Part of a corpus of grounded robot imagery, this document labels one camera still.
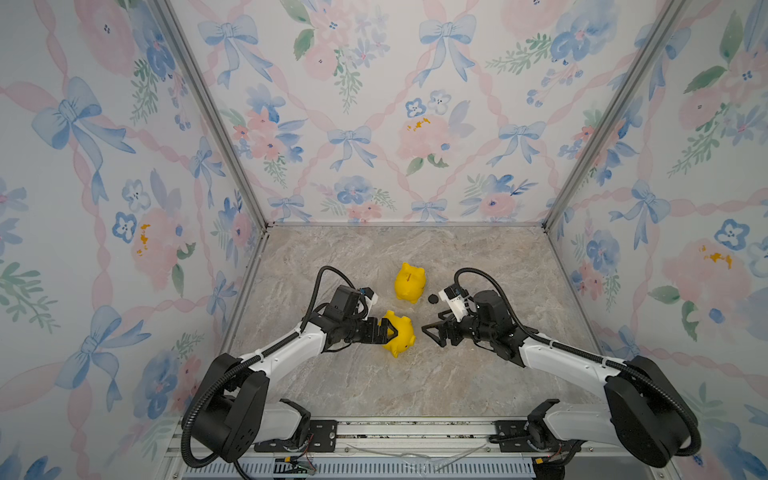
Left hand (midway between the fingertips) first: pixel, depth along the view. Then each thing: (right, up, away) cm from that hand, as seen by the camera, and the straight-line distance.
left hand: (387, 332), depth 84 cm
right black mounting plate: (+31, -23, -11) cm, 40 cm away
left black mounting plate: (-16, -23, -11) cm, 30 cm away
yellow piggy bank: (+5, -1, -1) cm, 5 cm away
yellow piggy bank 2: (+7, +13, +8) cm, 17 cm away
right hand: (+13, +3, -1) cm, 13 cm away
